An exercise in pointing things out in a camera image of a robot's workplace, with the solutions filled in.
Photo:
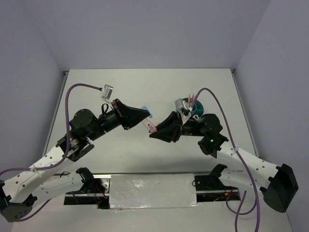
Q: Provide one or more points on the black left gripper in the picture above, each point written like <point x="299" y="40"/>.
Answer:
<point x="128" y="116"/>

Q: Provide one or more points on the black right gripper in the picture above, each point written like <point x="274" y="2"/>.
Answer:
<point x="170" y="128"/>

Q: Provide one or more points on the pink translucent case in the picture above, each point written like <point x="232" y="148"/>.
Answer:
<point x="150" y="126"/>

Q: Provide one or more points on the pink highlighter pen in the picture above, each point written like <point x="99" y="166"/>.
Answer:
<point x="194" y="97"/>

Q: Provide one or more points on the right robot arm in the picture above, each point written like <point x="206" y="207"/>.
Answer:
<point x="236" y="167"/>

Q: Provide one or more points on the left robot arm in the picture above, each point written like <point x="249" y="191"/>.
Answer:
<point x="34" y="185"/>

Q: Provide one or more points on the teal round desk organizer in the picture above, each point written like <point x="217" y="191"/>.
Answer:
<point x="197" y="108"/>

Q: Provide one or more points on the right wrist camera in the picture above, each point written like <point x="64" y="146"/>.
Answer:
<point x="183" y="109"/>

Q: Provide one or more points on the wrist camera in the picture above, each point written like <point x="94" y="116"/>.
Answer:
<point x="106" y="92"/>
<point x="183" y="109"/>

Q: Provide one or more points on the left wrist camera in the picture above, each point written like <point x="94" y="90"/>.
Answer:
<point x="106" y="92"/>

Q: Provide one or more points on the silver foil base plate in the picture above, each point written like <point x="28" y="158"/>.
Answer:
<point x="152" y="191"/>

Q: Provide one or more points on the black mounting rail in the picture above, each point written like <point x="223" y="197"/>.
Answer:
<point x="205" y="192"/>

